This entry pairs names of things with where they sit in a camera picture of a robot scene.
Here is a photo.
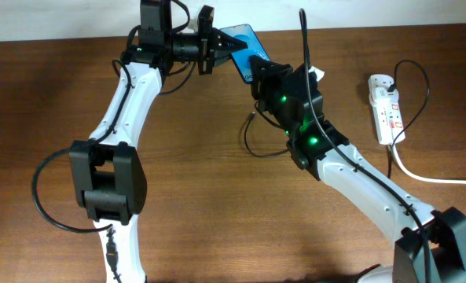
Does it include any blue Samsung smartphone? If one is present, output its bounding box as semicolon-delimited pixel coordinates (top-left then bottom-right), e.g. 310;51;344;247
220;24;270;84

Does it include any white power strip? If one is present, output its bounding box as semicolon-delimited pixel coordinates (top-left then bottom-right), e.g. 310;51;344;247
368;74;405;145

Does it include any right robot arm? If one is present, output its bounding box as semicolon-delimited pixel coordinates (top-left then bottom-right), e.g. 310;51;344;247
249;56;466;283

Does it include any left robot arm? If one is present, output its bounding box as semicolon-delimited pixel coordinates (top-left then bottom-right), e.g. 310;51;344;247
69;1;247;282

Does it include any white charger plug adapter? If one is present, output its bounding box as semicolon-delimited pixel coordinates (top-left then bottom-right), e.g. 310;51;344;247
369;86;398;106

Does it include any white power strip cord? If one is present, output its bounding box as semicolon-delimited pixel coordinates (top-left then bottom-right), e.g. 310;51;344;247
391;143;466;186

